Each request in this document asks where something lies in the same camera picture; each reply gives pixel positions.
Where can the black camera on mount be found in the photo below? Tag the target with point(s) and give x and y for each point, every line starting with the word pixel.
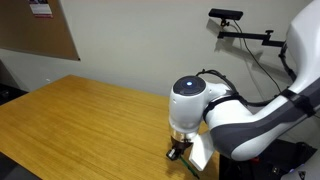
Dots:
pixel 225 14

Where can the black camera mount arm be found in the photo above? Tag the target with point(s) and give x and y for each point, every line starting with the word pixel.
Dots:
pixel 265 38

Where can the green pen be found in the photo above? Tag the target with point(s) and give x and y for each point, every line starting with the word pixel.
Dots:
pixel 193 172

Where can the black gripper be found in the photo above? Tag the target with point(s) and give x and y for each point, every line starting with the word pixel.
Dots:
pixel 180 141

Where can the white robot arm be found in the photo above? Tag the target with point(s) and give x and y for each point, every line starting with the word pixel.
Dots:
pixel 236 132

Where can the cork notice board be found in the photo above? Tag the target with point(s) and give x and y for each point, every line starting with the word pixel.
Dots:
pixel 36 27

